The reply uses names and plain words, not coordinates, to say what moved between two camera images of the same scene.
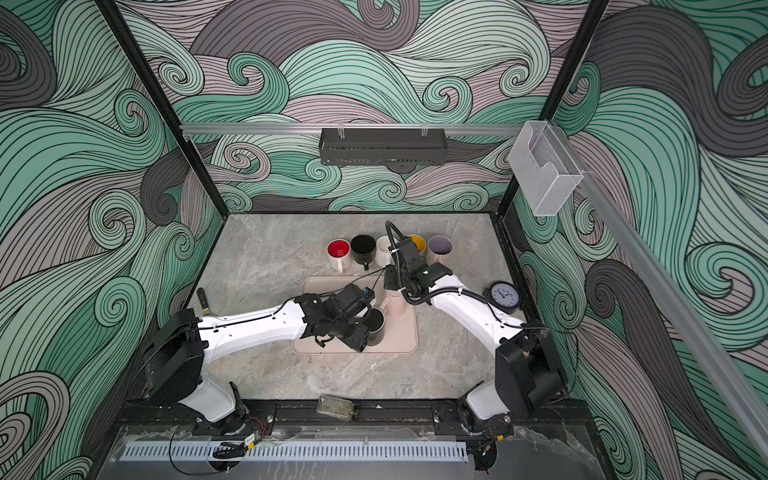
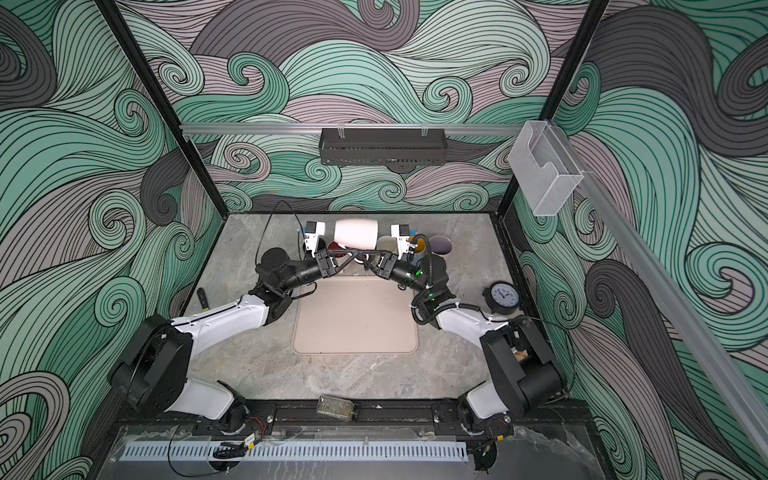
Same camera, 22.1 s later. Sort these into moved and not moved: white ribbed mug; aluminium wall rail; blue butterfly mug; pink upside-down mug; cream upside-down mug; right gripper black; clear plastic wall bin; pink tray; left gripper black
Moved: left gripper black; pink upside-down mug; right gripper black
Not moved: white ribbed mug; cream upside-down mug; aluminium wall rail; pink tray; clear plastic wall bin; blue butterfly mug
